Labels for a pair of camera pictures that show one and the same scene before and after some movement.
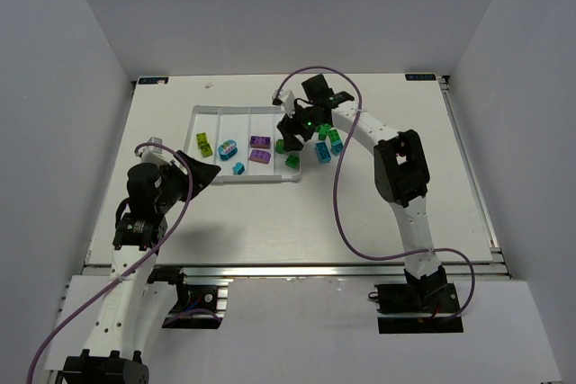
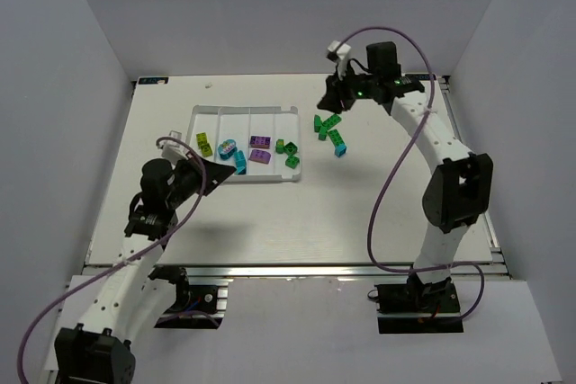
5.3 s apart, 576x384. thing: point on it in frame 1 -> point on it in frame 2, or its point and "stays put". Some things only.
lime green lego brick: x=201 y=138 stays put
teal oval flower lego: x=228 y=149 stays put
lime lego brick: x=206 y=150 stays put
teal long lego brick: x=322 y=152 -> x=241 y=165
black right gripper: x=296 y=128 -> x=338 y=94
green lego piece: x=280 y=146 stays put
